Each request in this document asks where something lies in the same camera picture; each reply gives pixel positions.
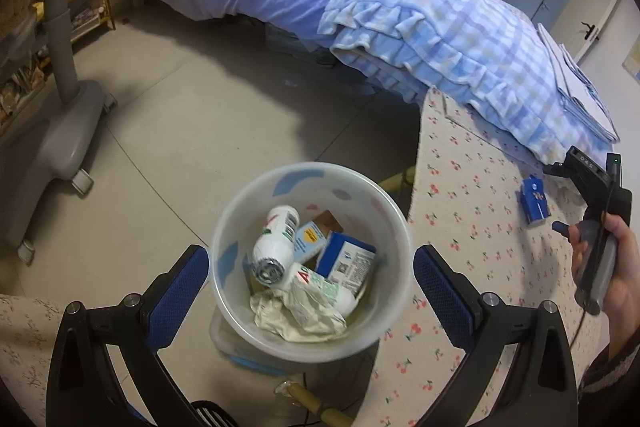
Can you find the white plastic bottle green label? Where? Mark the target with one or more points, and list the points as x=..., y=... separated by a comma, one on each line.
x=275, y=247
x=325, y=289

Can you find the person's floral pajama leg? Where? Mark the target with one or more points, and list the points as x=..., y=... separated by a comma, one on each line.
x=25, y=347

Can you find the cluttered storage shelf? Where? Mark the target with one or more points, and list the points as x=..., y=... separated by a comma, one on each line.
x=20, y=77

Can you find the clear plastic storage box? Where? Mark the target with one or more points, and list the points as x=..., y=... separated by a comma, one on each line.
x=235, y=352

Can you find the person's right hand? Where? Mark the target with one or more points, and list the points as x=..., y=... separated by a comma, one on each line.
x=627, y=272

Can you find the wooden shelf rack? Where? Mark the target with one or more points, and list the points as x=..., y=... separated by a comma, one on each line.
x=87, y=14

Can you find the person's right forearm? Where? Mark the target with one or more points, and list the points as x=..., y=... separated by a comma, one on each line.
x=620, y=377

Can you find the translucent white plastic bin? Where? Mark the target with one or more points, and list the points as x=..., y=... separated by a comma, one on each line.
x=240, y=207

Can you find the blue and white carton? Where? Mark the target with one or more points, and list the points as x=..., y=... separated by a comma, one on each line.
x=345, y=262

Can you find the wooden table leg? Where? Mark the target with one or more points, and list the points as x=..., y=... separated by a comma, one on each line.
x=320, y=409
x=395, y=181

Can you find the small blue box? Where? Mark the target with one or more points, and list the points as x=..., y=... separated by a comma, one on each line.
x=534, y=204

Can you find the blue checked ruffled blanket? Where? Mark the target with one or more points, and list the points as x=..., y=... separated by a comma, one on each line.
x=450, y=32

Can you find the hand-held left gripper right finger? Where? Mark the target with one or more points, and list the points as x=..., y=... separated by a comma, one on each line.
x=442, y=297

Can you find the cherry print tablecloth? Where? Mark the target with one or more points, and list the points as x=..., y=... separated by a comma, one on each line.
x=490, y=257

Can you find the light blue carton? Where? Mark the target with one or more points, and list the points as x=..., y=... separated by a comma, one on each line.
x=310, y=242

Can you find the folded light blue cloth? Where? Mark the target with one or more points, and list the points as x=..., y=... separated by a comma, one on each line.
x=585, y=102

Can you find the white door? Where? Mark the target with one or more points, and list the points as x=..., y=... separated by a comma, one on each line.
x=610, y=7

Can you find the white paper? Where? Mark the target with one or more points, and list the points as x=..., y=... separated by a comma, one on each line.
x=290, y=317

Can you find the grey desk stand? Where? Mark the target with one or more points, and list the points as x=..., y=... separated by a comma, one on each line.
x=60, y=132

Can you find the yellow wall sticker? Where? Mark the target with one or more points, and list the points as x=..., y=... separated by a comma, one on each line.
x=632, y=67

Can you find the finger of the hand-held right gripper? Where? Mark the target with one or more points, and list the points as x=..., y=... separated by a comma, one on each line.
x=556, y=170

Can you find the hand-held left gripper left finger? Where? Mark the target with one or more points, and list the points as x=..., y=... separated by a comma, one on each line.
x=180, y=297

